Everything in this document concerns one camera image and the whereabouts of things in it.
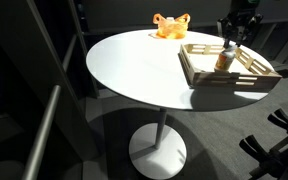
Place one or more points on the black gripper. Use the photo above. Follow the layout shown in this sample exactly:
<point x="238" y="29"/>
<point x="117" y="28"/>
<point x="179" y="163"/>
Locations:
<point x="239" y="25"/>

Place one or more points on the white bottle lid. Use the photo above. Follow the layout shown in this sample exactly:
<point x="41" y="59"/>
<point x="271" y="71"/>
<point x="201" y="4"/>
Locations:
<point x="230" y="49"/>

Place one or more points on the white pill bottle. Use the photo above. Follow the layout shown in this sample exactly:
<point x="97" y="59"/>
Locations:
<point x="224" y="62"/>

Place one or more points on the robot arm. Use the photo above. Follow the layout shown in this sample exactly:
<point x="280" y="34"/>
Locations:
<point x="244" y="4"/>

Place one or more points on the wooden slatted tray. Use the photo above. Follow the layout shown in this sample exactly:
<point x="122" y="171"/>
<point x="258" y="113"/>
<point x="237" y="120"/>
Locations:
<point x="217" y="80"/>

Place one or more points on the orange plastic bag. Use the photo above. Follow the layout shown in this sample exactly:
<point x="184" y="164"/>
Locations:
<point x="170" y="30"/>

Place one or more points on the small white capped bottle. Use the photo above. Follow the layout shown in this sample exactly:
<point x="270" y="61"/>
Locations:
<point x="170" y="18"/>

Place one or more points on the white table pedestal base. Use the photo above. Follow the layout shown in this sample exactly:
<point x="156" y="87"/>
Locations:
<point x="157" y="156"/>

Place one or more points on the grey metal rail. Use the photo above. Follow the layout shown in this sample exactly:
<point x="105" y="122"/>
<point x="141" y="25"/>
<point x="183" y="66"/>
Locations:
<point x="44" y="133"/>

